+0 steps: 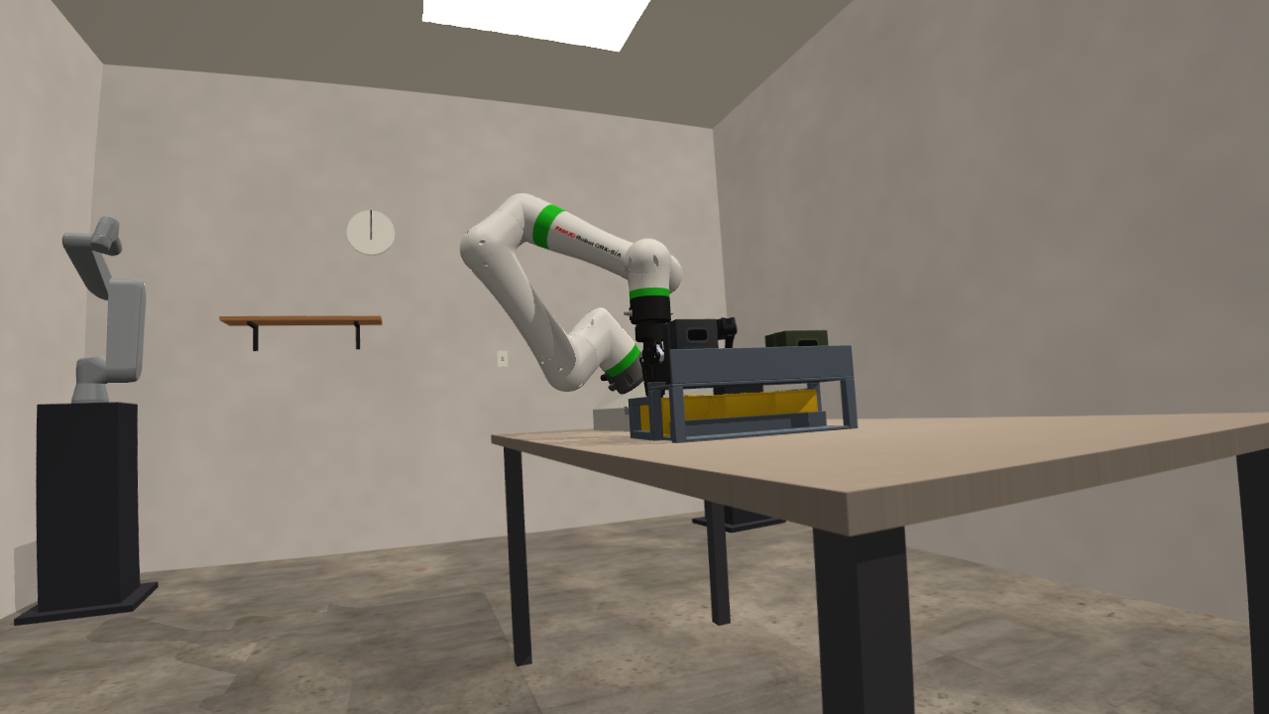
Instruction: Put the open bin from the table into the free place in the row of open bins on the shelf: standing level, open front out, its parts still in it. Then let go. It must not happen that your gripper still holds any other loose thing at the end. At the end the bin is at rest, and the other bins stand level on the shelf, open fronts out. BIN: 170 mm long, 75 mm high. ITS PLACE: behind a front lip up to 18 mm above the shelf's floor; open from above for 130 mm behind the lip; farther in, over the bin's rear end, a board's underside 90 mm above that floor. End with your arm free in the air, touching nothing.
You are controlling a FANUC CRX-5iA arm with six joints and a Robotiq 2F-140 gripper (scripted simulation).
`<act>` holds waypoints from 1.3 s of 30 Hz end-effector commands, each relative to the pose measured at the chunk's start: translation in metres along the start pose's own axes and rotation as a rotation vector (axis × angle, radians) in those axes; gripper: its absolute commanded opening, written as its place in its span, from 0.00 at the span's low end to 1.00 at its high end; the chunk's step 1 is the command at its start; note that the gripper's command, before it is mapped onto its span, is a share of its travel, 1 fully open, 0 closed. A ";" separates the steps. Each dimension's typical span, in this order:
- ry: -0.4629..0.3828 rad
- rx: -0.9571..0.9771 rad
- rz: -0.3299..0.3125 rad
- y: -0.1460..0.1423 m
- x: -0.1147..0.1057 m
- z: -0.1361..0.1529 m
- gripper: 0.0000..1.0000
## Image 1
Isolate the yellow bin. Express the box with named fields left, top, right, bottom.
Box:
left=709, top=392, right=770, bottom=419
left=640, top=394, right=709, bottom=436
left=769, top=391, right=819, bottom=415

